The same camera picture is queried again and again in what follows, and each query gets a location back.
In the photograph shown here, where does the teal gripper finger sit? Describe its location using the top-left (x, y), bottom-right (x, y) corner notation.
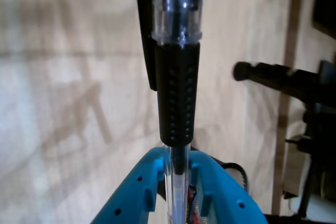
top-left (90, 146), bottom-right (167, 224)
top-left (189, 150), bottom-right (269, 224)

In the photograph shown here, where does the clear pen with black cap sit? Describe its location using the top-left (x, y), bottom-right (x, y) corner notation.
top-left (135, 0), bottom-right (204, 224)

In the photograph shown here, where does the white red servo wire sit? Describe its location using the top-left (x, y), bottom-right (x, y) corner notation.
top-left (186, 184), bottom-right (198, 224)

